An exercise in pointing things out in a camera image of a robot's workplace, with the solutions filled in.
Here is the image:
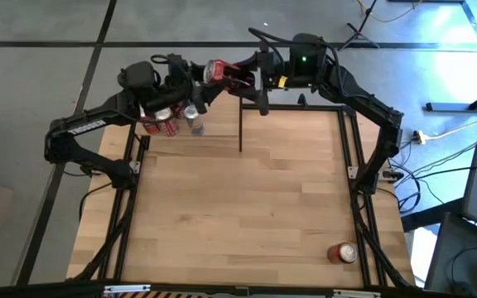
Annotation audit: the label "silver teal beverage can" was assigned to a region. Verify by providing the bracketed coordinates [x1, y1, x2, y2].
[183, 104, 205, 137]

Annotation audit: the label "beige floor cable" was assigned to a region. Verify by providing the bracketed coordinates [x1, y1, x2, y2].
[423, 109, 477, 140]

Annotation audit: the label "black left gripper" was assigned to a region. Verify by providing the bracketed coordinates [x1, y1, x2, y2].
[146, 52, 228, 116]

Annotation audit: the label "black floor cable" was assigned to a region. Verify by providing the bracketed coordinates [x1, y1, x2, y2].
[412, 165, 477, 180]

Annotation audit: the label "black desk leg bar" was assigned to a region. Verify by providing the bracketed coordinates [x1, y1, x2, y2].
[401, 196, 465, 233]

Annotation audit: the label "black aluminium table frame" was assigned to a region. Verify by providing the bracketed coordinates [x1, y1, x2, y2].
[69, 84, 417, 298]

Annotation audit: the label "yellow black hazard label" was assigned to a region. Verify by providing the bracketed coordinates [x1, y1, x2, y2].
[118, 291, 206, 298]

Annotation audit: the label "dark red soda can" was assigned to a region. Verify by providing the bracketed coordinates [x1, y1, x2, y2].
[203, 58, 253, 91]

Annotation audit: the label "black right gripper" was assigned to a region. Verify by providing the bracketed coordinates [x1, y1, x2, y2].
[225, 33, 334, 117]

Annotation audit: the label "yellow cable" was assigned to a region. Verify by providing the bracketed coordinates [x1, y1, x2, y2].
[356, 0, 424, 24]

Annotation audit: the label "red can with recycle print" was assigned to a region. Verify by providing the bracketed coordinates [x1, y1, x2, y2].
[326, 242, 359, 265]

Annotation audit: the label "black floor stand base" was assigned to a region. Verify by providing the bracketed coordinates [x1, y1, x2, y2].
[424, 81, 477, 113]

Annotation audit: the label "black tripod stand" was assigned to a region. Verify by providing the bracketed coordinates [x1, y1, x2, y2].
[336, 0, 381, 53]

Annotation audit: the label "dark grey cabinet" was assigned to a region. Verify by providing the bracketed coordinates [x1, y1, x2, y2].
[423, 212, 477, 298]

